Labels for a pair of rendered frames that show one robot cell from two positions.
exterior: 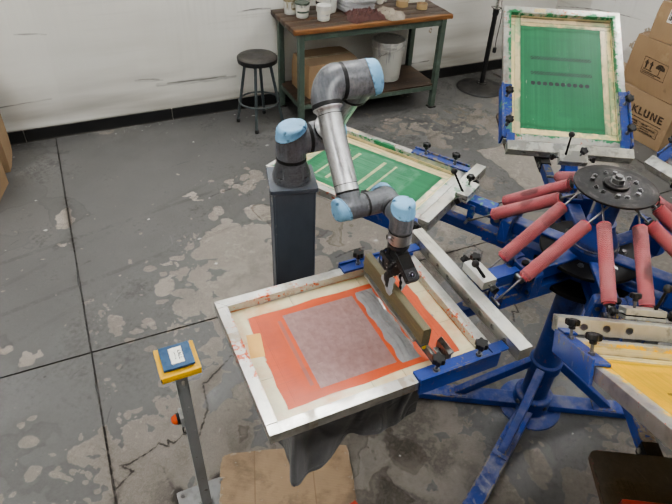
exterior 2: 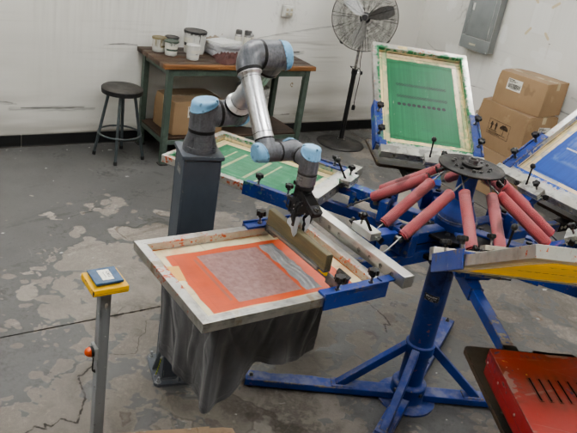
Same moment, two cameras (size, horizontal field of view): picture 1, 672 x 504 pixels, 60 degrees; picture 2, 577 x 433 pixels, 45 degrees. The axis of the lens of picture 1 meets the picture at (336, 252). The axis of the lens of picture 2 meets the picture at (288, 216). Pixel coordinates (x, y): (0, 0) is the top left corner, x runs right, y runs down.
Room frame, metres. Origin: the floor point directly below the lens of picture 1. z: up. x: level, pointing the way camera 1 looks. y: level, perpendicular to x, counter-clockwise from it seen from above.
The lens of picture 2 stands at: (-0.94, 0.32, 2.27)
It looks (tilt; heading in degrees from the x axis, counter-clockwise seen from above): 25 degrees down; 349
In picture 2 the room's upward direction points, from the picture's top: 10 degrees clockwise
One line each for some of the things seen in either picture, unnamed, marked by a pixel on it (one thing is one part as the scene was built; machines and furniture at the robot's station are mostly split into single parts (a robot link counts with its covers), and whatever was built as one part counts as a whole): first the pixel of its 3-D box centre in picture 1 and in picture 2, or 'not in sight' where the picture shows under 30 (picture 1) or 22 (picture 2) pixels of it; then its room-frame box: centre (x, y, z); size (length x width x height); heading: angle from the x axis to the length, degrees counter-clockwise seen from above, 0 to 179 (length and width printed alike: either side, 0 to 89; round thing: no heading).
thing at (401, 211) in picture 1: (401, 215); (309, 159); (1.45, -0.20, 1.39); 0.09 x 0.08 x 0.11; 25
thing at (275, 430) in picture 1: (351, 330); (260, 266); (1.36, -0.06, 0.97); 0.79 x 0.58 x 0.04; 116
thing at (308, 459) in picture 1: (359, 424); (267, 350); (1.15, -0.10, 0.74); 0.46 x 0.04 x 0.42; 116
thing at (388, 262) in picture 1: (395, 255); (300, 198); (1.46, -0.19, 1.23); 0.09 x 0.08 x 0.12; 26
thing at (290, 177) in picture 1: (291, 166); (200, 138); (1.95, 0.19, 1.25); 0.15 x 0.15 x 0.10
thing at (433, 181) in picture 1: (396, 166); (284, 160); (2.33, -0.26, 1.05); 1.08 x 0.61 x 0.23; 56
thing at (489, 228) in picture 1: (446, 215); (329, 204); (2.17, -0.50, 0.90); 1.24 x 0.06 x 0.06; 56
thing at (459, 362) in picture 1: (456, 367); (353, 292); (1.21, -0.40, 0.98); 0.30 x 0.05 x 0.07; 116
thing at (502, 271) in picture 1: (489, 279); (373, 237); (1.61, -0.57, 1.02); 0.17 x 0.06 x 0.05; 116
